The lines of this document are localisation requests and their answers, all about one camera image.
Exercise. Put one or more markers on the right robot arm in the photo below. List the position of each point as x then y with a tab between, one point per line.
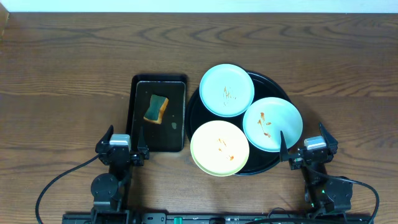
326	194

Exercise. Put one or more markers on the light blue plate top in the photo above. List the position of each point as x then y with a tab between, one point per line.
226	90

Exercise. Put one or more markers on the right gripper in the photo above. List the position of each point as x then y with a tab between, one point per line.
296	162

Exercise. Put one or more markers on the light blue plate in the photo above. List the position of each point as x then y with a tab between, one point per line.
226	90
266	119

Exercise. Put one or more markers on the black round tray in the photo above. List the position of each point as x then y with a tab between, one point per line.
197	114

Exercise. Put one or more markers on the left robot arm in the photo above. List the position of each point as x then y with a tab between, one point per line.
110	190

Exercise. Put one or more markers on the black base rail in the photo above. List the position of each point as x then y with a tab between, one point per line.
162	218

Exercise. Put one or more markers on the black rectangular tray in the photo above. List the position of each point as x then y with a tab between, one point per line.
168	136

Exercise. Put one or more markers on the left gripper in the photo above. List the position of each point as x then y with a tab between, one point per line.
138	161

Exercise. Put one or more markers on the yellow plate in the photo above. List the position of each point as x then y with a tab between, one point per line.
219	148

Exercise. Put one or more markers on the green orange sponge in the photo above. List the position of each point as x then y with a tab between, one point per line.
156	109

